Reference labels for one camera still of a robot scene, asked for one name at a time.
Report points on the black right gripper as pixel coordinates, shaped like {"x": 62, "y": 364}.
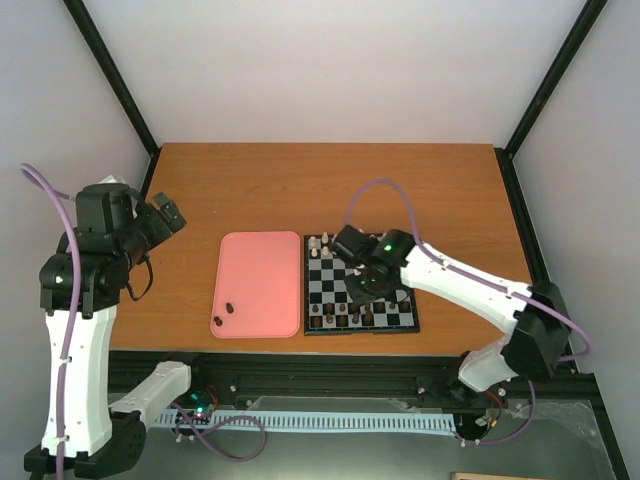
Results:
{"x": 359, "y": 298}

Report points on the black aluminium frame rail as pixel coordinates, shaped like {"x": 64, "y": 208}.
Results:
{"x": 422, "y": 381}

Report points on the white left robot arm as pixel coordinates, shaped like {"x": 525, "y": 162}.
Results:
{"x": 80, "y": 290}

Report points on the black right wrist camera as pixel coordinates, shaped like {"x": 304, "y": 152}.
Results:
{"x": 352, "y": 246}

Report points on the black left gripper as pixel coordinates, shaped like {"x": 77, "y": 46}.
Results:
{"x": 162, "y": 226}

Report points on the pink silicone tray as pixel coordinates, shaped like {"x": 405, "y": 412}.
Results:
{"x": 259, "y": 273}

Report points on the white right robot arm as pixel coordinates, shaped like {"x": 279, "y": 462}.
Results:
{"x": 534, "y": 334}

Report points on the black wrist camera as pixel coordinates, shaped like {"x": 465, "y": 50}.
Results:
{"x": 104, "y": 208}
{"x": 352, "y": 246}

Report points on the light blue cable duct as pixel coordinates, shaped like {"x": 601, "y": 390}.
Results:
{"x": 331, "y": 422}

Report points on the green led circuit board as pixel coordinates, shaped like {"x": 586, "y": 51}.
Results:
{"x": 206, "y": 402}

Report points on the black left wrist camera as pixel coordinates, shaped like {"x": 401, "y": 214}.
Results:
{"x": 104, "y": 208}

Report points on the black grey chess board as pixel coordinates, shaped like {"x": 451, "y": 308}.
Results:
{"x": 324, "y": 284}

